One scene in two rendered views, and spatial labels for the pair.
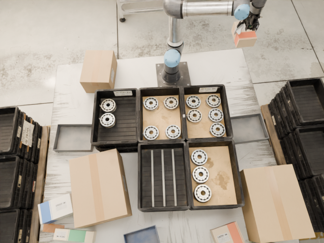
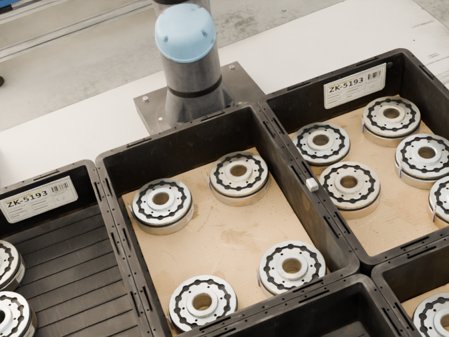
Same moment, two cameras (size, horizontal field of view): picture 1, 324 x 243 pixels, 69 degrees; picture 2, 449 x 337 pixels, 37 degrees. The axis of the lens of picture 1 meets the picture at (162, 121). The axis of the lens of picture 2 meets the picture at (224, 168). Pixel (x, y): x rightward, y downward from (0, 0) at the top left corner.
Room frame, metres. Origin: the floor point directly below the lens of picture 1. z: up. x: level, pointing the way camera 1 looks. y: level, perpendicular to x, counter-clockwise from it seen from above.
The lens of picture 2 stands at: (0.01, 0.13, 1.71)
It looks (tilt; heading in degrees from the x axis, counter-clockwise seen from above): 47 degrees down; 347
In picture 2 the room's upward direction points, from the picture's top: 11 degrees counter-clockwise
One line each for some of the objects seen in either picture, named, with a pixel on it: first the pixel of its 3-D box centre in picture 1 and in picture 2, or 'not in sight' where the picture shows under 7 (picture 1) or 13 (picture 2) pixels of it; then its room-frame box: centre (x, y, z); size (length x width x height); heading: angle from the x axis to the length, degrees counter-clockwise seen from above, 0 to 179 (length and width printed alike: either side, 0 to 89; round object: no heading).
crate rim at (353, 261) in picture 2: (160, 113); (214, 210); (0.67, 0.01, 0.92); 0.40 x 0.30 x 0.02; 179
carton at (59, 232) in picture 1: (75, 235); not in sight; (-0.04, 0.57, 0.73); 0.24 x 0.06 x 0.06; 83
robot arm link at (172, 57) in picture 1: (171, 60); (188, 45); (1.10, -0.10, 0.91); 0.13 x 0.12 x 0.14; 166
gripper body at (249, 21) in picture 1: (252, 19); not in sight; (1.13, -0.59, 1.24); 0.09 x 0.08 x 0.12; 3
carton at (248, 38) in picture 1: (243, 33); not in sight; (1.16, -0.59, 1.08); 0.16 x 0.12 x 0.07; 3
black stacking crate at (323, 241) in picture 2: (160, 116); (219, 231); (0.67, 0.01, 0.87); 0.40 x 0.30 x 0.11; 179
